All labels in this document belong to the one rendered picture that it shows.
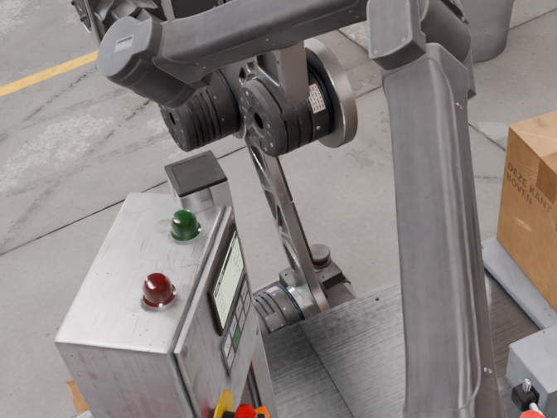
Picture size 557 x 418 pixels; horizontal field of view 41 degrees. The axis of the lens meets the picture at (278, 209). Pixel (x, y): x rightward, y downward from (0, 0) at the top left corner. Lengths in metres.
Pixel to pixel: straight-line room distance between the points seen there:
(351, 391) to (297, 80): 0.52
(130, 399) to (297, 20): 0.38
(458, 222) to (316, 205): 2.26
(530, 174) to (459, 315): 0.77
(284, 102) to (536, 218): 0.46
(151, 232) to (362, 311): 0.79
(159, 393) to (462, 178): 0.28
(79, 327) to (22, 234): 2.45
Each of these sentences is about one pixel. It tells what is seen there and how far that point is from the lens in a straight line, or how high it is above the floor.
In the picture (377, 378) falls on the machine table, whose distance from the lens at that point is 1.30.
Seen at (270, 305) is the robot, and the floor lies 0.42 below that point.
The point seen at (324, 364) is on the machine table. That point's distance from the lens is 1.32.
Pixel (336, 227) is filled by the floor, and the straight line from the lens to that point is 2.72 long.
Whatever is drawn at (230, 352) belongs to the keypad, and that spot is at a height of 1.36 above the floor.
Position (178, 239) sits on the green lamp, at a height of 1.48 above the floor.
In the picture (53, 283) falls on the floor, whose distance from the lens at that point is 2.80.
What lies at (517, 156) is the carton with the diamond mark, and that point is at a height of 1.08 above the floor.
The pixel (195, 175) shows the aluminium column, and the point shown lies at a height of 1.50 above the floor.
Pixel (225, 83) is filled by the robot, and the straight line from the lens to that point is 1.77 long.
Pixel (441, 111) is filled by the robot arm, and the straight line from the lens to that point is 0.60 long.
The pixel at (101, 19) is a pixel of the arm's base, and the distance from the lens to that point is 1.00.
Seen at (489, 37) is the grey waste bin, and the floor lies 0.12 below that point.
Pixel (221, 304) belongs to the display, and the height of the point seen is 1.43.
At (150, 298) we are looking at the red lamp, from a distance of 0.58.
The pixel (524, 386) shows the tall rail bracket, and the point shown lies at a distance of 1.12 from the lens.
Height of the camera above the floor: 1.91
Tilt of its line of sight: 43 degrees down
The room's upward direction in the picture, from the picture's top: 9 degrees counter-clockwise
